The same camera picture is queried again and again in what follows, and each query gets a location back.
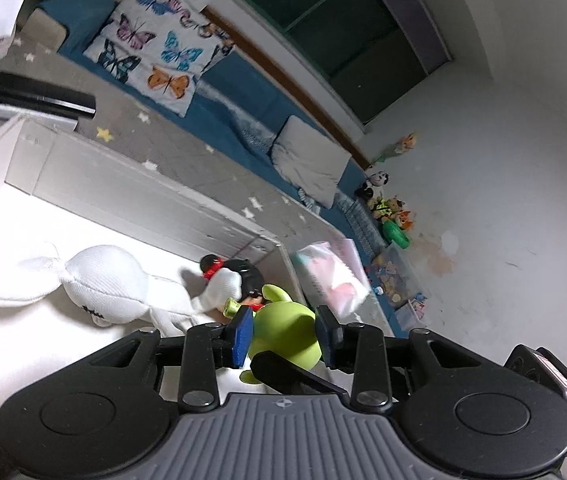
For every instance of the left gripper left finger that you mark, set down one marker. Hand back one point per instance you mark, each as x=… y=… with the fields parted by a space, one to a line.
x=207 y=348

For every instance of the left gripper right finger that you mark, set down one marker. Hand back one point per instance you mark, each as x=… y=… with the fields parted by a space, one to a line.
x=357 y=350

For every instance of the green alien toy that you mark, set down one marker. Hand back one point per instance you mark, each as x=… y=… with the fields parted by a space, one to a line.
x=286 y=328

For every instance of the black-haired doll figurine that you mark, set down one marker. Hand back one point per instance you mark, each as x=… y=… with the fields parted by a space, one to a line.
x=243 y=279

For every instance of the white sock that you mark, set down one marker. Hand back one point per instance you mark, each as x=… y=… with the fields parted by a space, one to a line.
x=111 y=286

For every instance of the pastel tissue pack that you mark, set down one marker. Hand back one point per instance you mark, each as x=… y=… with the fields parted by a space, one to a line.
x=332 y=274

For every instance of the clear toy bin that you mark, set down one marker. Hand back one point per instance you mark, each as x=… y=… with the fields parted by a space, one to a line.
x=406 y=297

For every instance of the orange plush toy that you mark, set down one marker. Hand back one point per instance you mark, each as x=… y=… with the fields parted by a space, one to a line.
x=391 y=209

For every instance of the black white plush toy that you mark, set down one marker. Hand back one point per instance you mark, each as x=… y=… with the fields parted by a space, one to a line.
x=373 y=186

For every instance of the right gripper device corner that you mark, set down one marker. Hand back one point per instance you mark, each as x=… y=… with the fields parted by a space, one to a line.
x=541 y=366

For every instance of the grey cushion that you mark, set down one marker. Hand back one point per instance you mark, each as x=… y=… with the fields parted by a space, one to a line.
x=308 y=160

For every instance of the grey cardboard box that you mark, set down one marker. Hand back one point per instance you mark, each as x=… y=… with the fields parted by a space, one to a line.
x=60 y=194

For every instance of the blue sofa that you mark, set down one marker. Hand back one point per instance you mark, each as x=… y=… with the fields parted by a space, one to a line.
x=235 y=109

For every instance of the butterfly print pillow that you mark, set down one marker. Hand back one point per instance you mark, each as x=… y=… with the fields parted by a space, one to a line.
x=160 y=48

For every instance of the black flat box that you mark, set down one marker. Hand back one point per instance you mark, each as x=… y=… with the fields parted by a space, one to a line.
x=45 y=97

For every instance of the small toy on wall floor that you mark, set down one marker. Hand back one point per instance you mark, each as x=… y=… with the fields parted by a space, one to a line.
x=400 y=147

